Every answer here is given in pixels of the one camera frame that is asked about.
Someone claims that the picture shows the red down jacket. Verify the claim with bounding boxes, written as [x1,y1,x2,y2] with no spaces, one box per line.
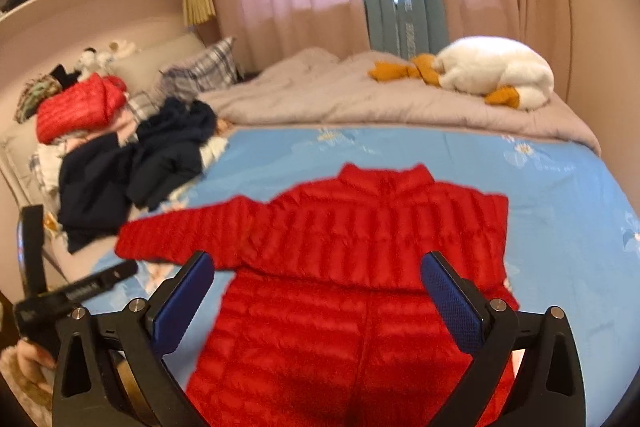
[36,72,128,144]
[115,164,509,426]

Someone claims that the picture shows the dark navy clothes pile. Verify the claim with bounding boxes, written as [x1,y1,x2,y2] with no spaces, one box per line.
[58,98,217,254]

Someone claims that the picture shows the person left hand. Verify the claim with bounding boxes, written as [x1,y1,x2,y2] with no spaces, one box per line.
[16,339,56,393]

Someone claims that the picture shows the blue floral bed sheet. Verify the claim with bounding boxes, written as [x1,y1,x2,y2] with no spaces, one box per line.
[91,128,639,426]

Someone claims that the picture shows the folded red down jacket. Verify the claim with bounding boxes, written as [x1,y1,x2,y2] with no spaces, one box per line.
[36,72,128,144]

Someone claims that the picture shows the green patterned cloth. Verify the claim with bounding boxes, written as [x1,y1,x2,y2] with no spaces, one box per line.
[14,75,63,124]

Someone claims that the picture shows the white plush goose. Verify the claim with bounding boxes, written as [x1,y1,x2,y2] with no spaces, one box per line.
[368,36,554,112]

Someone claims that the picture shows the plaid pillow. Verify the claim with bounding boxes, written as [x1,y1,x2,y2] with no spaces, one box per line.
[156,37,239,103]

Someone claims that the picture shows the small plush toys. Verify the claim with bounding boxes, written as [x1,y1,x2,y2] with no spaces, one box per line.
[74,40,138,81]

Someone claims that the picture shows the grey quilt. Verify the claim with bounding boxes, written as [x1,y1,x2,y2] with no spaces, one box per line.
[198,48,601,154]

